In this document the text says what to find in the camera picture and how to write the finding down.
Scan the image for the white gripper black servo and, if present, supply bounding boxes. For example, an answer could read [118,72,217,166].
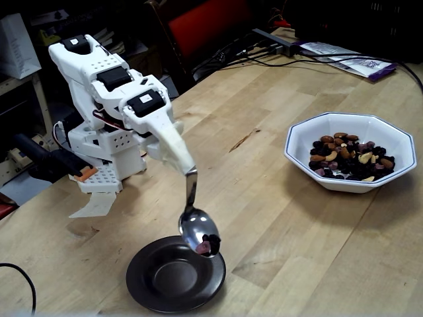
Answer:
[119,88,181,161]

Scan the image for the beige masking tape wrap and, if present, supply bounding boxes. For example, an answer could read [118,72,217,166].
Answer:
[155,127,198,176]

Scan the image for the bent metal spoon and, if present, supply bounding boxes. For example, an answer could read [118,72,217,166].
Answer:
[178,168,221,259]

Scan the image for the small dried fruit portion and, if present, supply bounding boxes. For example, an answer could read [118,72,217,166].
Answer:
[195,233,221,256]

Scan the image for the white octagonal bowl blue rim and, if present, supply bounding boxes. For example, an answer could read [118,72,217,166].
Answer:
[284,112,417,194]

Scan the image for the dark brown plate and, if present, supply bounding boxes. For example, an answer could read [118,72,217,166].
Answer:
[126,235,227,314]

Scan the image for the brown cardboard box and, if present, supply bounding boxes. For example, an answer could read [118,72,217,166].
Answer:
[127,46,165,79]

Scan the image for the beige tape piece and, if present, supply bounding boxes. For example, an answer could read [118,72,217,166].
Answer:
[68,191,117,219]

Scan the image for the stacked books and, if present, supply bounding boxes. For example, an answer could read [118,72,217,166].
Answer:
[92,28,127,57]

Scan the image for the black clamp orange pad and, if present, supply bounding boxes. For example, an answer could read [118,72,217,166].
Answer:
[13,133,99,183]

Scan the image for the red padded chair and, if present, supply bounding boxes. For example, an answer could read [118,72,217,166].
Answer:
[145,0,268,90]

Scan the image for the yellow black box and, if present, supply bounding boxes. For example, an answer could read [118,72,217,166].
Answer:
[39,28,63,46]

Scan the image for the grey usb hub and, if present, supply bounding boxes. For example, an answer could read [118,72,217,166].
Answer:
[252,28,300,57]

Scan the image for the tall white box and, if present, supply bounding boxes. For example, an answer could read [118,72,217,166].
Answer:
[0,13,42,80]

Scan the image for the nut and dried fruit mix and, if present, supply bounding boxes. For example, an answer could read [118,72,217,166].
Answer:
[309,131,396,182]

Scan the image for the white purple plastic bag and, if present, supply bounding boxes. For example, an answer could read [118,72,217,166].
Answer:
[299,41,398,82]

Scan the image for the black usb cable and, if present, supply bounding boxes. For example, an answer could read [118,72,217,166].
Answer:
[191,31,287,79]

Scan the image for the red clip wires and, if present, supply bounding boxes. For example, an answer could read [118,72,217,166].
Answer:
[269,6,291,29]

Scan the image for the thin black cable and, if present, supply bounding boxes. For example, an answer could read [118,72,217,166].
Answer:
[0,263,37,314]

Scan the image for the black hub cable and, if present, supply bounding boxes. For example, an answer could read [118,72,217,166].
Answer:
[295,49,423,95]

